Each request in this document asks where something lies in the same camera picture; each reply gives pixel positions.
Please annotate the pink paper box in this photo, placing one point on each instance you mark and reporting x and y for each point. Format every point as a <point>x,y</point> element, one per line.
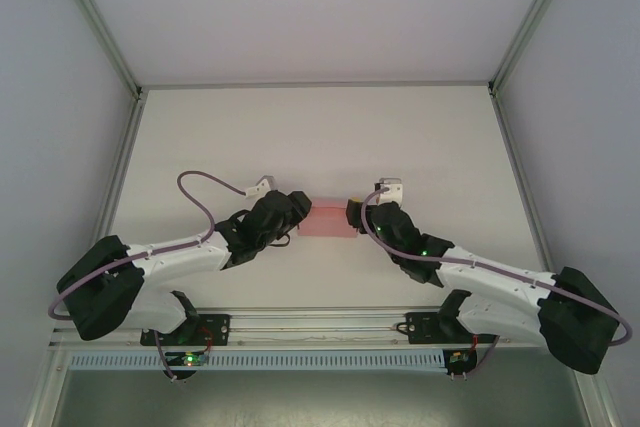
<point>325,219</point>

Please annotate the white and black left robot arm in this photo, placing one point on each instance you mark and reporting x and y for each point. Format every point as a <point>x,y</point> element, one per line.
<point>185,257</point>

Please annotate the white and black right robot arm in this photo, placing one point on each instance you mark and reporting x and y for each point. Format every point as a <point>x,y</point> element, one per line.
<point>490,277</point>

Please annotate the small circuit board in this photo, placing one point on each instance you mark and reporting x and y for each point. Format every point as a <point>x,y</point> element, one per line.
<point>459,358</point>

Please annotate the circuit board with green light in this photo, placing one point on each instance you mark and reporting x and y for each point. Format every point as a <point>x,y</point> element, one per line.
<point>189,359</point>

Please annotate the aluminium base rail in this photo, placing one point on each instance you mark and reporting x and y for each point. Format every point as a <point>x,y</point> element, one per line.
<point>325,322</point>

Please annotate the aluminium frame side rail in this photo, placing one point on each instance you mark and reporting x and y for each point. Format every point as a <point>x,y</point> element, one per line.
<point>520,172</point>
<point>117,172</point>

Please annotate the aluminium frame post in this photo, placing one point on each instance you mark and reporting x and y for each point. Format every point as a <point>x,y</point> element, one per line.
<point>95,17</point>
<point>532,17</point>

